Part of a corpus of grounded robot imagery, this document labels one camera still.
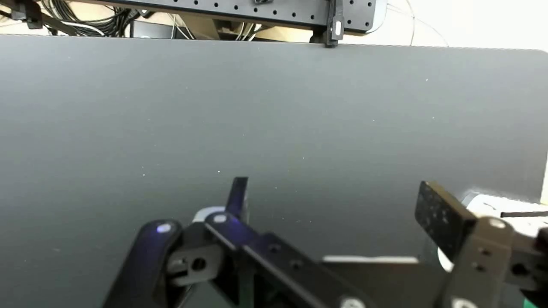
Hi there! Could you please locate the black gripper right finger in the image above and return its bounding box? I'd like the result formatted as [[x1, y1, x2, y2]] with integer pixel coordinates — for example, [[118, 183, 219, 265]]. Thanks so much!
[[414, 181, 548, 308]]

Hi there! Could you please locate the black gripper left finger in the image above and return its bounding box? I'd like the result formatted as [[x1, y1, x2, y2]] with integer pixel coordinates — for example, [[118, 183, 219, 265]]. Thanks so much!
[[102, 176, 366, 308]]

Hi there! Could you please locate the black perforated metal rail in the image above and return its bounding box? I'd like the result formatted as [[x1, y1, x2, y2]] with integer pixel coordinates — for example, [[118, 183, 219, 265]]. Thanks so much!
[[109, 0, 378, 34]]

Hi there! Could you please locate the black cable bundle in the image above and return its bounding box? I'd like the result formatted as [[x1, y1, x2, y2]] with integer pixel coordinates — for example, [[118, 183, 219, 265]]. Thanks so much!
[[0, 0, 150, 38]]

